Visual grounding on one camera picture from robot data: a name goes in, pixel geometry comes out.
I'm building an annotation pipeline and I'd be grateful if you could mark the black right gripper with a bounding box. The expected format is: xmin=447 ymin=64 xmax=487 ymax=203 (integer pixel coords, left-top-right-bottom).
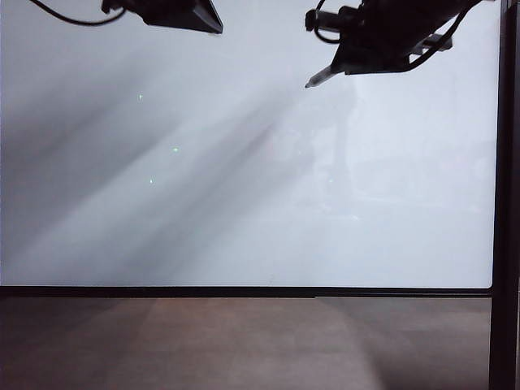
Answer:
xmin=305 ymin=0 xmax=476 ymax=76

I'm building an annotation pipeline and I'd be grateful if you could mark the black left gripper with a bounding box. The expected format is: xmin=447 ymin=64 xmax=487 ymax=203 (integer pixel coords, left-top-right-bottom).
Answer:
xmin=101 ymin=0 xmax=224 ymax=35

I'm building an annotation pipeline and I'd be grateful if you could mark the grey marker pen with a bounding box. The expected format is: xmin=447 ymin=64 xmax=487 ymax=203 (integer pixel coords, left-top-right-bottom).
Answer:
xmin=304 ymin=64 xmax=339 ymax=89

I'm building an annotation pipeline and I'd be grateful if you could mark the black metal whiteboard stand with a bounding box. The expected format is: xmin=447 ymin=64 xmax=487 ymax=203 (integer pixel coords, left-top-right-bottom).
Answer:
xmin=488 ymin=0 xmax=520 ymax=390

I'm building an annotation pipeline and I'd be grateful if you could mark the black whiteboard pen tray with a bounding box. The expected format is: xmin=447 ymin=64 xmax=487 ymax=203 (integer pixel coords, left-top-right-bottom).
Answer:
xmin=0 ymin=287 xmax=316 ymax=301

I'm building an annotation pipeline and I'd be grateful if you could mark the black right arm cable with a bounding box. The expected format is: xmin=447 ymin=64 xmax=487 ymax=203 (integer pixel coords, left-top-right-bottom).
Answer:
xmin=314 ymin=0 xmax=341 ymax=44
xmin=408 ymin=0 xmax=475 ymax=71

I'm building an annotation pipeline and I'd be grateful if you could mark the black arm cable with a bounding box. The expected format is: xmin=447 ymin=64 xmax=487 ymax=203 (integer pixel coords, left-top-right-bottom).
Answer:
xmin=30 ymin=0 xmax=127 ymax=26
xmin=408 ymin=0 xmax=475 ymax=71
xmin=314 ymin=0 xmax=341 ymax=44

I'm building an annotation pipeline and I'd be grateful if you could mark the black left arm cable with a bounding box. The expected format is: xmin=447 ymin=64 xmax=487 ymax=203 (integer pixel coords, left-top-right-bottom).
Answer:
xmin=30 ymin=0 xmax=127 ymax=26

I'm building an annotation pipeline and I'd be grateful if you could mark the white whiteboard with black frame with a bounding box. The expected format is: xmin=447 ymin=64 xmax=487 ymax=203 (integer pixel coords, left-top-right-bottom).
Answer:
xmin=0 ymin=0 xmax=500 ymax=294

